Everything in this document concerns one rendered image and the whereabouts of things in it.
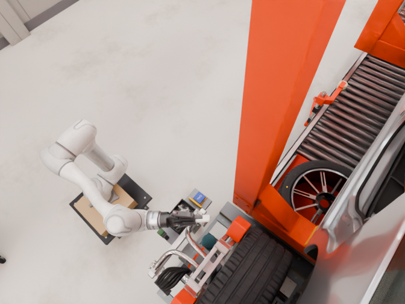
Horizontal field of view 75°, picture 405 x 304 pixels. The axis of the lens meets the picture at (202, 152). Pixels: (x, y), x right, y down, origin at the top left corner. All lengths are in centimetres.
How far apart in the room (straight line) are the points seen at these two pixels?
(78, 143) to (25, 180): 176
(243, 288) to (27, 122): 308
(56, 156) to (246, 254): 105
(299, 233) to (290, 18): 138
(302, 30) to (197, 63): 287
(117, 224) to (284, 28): 89
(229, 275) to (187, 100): 225
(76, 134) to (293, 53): 118
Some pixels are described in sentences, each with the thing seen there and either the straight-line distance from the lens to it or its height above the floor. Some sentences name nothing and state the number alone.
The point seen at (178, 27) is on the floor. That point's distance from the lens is 403.
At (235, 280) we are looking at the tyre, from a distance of 121.
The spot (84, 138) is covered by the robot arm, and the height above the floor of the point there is 122.
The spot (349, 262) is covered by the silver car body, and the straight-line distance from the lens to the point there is 89.
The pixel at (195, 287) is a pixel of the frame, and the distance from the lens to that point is 127.
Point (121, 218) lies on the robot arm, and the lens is 114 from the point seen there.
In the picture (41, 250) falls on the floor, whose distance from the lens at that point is 289.
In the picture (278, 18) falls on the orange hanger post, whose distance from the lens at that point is 67.
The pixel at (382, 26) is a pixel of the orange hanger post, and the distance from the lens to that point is 290.
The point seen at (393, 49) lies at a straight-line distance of 298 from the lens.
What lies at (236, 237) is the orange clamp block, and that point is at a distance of 133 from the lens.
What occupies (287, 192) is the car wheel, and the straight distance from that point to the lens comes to 205.
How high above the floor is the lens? 239
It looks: 62 degrees down
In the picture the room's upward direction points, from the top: 9 degrees counter-clockwise
